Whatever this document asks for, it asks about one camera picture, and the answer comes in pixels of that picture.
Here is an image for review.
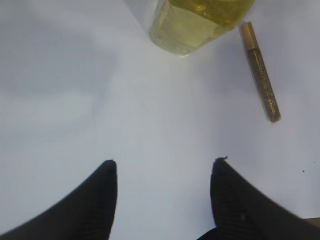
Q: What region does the gold glitter pen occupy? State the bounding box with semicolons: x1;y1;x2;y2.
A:
239;22;281;123

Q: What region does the yellow tea bottle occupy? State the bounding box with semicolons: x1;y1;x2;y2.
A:
149;0;254;56

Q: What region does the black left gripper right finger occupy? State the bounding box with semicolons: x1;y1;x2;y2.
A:
200;157;320;240

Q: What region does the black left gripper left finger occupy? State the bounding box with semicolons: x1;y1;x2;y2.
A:
0;160;117;240

